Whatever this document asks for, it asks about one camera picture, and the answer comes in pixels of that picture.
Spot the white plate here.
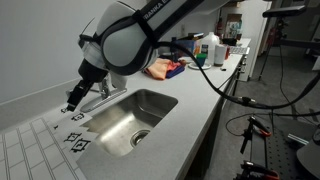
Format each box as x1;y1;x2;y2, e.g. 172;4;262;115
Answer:
188;61;213;71

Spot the black tripod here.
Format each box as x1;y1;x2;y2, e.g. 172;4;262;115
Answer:
257;16;292;82

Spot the white cylindrical container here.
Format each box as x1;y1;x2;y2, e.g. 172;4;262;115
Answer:
214;44;229;67

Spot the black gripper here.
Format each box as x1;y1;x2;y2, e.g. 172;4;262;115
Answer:
65;59;110;113

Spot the black perforated breadboard table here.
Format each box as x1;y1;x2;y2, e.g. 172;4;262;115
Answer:
249;114;320;180

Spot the white paper with black markers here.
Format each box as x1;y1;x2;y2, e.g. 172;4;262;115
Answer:
53;123;100;155
43;103;93;128

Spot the metal sink drain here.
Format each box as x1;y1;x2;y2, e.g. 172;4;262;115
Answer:
130;129;151;148

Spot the white sheet with brick pattern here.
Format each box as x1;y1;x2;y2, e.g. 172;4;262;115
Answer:
0;116;88;180

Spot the blue box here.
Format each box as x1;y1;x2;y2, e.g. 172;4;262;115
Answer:
170;39;198;58

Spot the orange cloth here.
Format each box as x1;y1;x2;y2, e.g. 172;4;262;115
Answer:
143;58;171;81

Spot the stainless steel sink basin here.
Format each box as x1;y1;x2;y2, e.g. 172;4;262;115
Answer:
79;88;179;158

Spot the white plastic jug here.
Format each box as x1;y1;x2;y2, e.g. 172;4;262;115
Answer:
199;31;221;66

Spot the chrome tap with spout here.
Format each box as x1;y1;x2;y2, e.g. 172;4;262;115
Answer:
79;73;129;114

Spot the blue cloth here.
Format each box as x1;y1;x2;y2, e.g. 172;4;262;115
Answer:
165;64;186;80

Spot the red cloth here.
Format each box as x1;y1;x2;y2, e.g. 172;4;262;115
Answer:
166;59;183;72

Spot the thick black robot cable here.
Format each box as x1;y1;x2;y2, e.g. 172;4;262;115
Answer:
156;40;320;111

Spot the black clamp with orange handle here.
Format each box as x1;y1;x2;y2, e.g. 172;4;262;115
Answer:
239;115;272;155
234;160;281;180

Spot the thin black cable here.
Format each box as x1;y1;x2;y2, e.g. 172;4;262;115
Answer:
225;109;320;138

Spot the cardboard box with picture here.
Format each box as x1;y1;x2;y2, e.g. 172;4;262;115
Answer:
225;13;244;40

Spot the black camera on tripod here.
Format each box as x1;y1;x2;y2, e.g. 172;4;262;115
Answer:
262;4;308;19

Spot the patterned white board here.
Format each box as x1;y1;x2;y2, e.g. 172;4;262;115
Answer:
229;45;250;56

